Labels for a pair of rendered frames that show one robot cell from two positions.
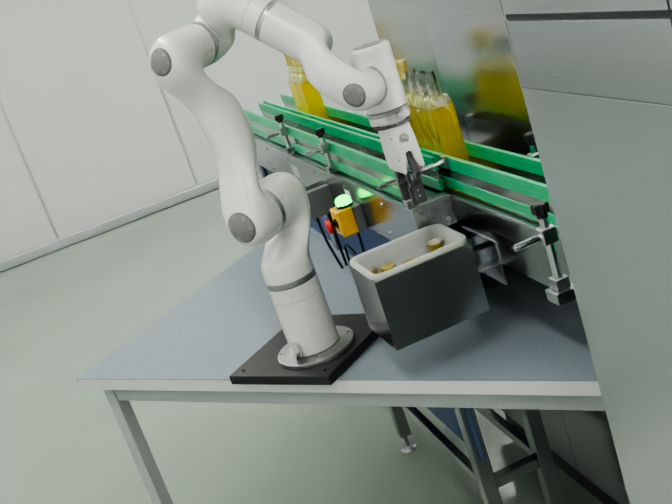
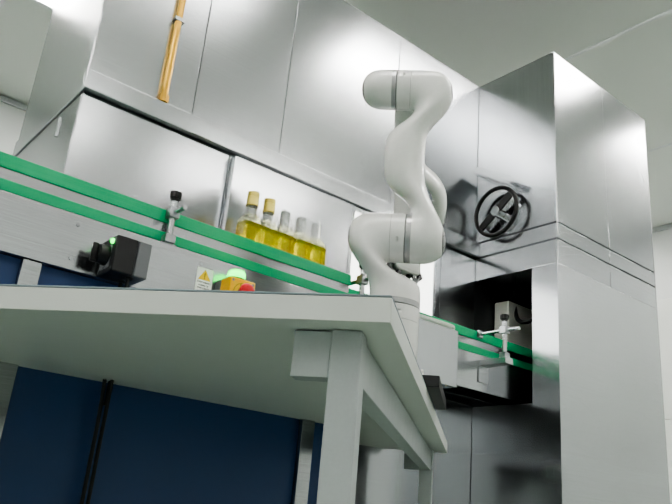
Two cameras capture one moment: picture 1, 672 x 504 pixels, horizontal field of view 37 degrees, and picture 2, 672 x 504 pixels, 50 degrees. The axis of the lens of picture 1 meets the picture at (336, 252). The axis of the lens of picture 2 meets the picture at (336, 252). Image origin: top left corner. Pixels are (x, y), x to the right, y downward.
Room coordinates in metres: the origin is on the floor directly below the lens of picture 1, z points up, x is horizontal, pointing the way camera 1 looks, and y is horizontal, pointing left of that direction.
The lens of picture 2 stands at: (3.04, 1.53, 0.49)
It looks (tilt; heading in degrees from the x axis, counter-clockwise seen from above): 20 degrees up; 244
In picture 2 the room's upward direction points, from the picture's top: 5 degrees clockwise
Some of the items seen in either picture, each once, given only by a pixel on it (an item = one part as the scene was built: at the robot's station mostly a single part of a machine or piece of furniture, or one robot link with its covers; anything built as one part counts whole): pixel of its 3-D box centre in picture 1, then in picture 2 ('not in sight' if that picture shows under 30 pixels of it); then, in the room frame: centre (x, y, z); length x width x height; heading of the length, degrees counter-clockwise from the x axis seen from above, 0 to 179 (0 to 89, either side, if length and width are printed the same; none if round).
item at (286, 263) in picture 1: (281, 227); (383, 260); (2.21, 0.10, 1.08); 0.19 x 0.12 x 0.24; 146
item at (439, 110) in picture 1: (447, 137); (311, 273); (2.21, -0.32, 1.16); 0.06 x 0.06 x 0.21; 12
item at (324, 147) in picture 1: (318, 154); (176, 215); (2.69, -0.04, 1.11); 0.07 x 0.04 x 0.13; 102
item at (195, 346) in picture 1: (441, 248); (116, 390); (2.71, -0.29, 0.73); 1.58 x 1.52 x 0.04; 52
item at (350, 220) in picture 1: (348, 219); (234, 296); (2.52, -0.06, 0.96); 0.07 x 0.07 x 0.07; 12
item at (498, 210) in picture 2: not in sight; (498, 212); (1.35, -0.53, 1.66); 0.21 x 0.05 x 0.21; 102
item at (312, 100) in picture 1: (310, 93); not in sight; (3.29, -0.09, 1.19); 0.06 x 0.06 x 0.28; 12
